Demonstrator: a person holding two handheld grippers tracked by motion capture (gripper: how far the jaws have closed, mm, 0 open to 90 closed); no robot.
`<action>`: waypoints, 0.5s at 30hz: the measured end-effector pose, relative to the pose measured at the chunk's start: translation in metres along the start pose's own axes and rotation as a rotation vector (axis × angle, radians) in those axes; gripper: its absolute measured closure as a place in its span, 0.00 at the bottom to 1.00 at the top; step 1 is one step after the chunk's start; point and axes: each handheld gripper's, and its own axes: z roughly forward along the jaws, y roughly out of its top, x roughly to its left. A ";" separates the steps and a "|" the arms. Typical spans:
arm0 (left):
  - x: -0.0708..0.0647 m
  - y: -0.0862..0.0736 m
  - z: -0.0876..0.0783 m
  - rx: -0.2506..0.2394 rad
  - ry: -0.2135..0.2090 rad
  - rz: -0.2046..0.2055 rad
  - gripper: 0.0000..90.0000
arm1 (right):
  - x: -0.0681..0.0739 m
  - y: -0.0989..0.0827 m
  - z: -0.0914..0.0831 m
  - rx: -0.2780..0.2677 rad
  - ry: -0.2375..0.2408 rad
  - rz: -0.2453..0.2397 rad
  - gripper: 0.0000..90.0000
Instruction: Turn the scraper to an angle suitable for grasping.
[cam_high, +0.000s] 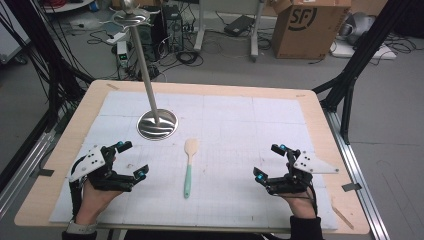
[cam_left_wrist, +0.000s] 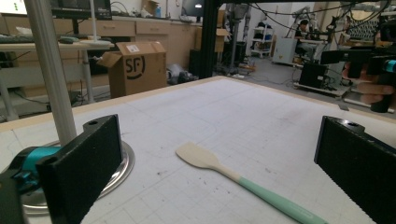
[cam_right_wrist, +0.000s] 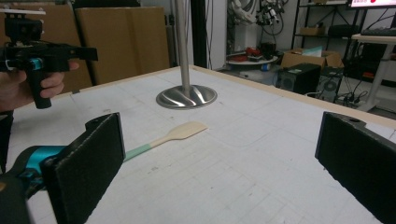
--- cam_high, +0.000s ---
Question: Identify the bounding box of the person's left hand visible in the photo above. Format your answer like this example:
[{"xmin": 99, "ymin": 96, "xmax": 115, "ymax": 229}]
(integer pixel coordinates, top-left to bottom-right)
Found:
[{"xmin": 75, "ymin": 181, "xmax": 123, "ymax": 225}]

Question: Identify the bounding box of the white round table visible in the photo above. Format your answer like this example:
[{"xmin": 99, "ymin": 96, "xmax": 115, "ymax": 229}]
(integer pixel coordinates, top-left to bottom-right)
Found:
[{"xmin": 43, "ymin": 0, "xmax": 96, "ymax": 14}]

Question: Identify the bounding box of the white flat board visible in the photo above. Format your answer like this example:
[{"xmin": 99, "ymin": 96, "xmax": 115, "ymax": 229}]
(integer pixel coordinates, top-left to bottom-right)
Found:
[{"xmin": 329, "ymin": 39, "xmax": 398, "ymax": 61}]

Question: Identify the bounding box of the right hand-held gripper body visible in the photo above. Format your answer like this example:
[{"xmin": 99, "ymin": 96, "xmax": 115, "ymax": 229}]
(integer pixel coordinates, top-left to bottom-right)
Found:
[{"xmin": 265, "ymin": 150, "xmax": 340, "ymax": 197}]

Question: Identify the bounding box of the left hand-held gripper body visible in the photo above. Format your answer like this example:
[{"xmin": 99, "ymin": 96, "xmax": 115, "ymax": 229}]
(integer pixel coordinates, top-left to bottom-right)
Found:
[{"xmin": 68, "ymin": 144, "xmax": 135, "ymax": 220}]

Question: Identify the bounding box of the power supply with green display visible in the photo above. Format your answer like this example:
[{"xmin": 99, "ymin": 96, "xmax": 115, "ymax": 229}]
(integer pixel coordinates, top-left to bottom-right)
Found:
[{"xmin": 116, "ymin": 40, "xmax": 130, "ymax": 68}]

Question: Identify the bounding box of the black flat device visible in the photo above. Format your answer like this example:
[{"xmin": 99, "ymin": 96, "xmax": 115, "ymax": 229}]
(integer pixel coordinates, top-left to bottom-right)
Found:
[{"xmin": 223, "ymin": 14, "xmax": 256, "ymax": 37}]

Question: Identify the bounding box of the coiled black cable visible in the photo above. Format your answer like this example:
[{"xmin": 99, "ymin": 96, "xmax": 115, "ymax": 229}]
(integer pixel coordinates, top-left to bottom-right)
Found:
[{"xmin": 175, "ymin": 49, "xmax": 204, "ymax": 67}]

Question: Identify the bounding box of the person's right hand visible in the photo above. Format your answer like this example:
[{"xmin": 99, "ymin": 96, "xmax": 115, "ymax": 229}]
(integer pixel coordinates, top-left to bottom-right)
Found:
[{"xmin": 283, "ymin": 189, "xmax": 318, "ymax": 219}]

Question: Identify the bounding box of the cardboard box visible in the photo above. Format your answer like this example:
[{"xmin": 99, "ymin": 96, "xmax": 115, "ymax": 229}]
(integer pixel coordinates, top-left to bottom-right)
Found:
[{"xmin": 270, "ymin": 0, "xmax": 353, "ymax": 60}]

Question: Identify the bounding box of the grey rounded appliance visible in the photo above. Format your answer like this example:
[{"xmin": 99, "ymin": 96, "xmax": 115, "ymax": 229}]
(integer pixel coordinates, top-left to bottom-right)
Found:
[{"xmin": 339, "ymin": 12, "xmax": 377, "ymax": 46}]

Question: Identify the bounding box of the black computer tower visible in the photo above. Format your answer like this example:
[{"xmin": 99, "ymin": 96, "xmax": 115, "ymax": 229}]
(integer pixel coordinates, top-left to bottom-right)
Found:
[{"xmin": 162, "ymin": 4, "xmax": 185, "ymax": 53}]

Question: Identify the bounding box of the white power strip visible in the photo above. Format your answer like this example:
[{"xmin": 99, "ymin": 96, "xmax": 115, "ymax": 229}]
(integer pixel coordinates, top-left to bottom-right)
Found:
[{"xmin": 105, "ymin": 31, "xmax": 129, "ymax": 46}]

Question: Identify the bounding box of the aluminium rail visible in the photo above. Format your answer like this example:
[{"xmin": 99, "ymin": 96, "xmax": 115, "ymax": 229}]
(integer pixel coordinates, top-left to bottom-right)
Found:
[
  {"xmin": 324, "ymin": 109, "xmax": 391, "ymax": 240},
  {"xmin": 0, "ymin": 131, "xmax": 57, "ymax": 218}
]

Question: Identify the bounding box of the black metal frame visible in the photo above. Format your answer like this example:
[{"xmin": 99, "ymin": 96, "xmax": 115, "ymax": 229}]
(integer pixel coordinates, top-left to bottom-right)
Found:
[
  {"xmin": 312, "ymin": 0, "xmax": 414, "ymax": 146},
  {"xmin": 0, "ymin": 0, "xmax": 95, "ymax": 192}
]

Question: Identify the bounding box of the grey wristwatch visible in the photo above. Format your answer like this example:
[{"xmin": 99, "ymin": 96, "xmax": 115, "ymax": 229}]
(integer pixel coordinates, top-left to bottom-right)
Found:
[{"xmin": 65, "ymin": 219, "xmax": 98, "ymax": 235}]

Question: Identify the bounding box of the white grid mat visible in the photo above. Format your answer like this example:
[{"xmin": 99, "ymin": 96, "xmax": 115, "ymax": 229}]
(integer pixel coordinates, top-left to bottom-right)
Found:
[{"xmin": 49, "ymin": 90, "xmax": 339, "ymax": 232}]

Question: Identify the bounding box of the metal utensil stand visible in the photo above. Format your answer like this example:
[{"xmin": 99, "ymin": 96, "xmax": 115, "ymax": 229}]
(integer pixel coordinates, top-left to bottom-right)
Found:
[{"xmin": 99, "ymin": 0, "xmax": 179, "ymax": 141}]

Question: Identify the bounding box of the wooden spatula with teal handle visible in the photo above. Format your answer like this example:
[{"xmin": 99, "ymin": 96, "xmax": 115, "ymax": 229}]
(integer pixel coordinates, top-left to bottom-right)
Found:
[{"xmin": 183, "ymin": 138, "xmax": 200, "ymax": 200}]

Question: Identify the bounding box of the white stand frame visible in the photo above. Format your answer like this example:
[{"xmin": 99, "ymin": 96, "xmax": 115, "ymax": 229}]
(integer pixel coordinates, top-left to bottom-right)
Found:
[{"xmin": 194, "ymin": 0, "xmax": 268, "ymax": 63}]

